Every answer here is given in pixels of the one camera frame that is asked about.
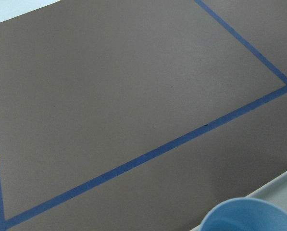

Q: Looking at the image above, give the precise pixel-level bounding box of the light blue plastic cup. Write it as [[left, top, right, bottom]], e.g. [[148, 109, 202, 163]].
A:
[[199, 197, 287, 231]]

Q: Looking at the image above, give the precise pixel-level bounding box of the brown paper table cover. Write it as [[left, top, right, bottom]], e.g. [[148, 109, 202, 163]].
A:
[[0, 0, 287, 231]]

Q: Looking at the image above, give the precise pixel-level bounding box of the cream plastic tray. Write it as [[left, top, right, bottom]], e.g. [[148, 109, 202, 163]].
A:
[[194, 171, 287, 231]]

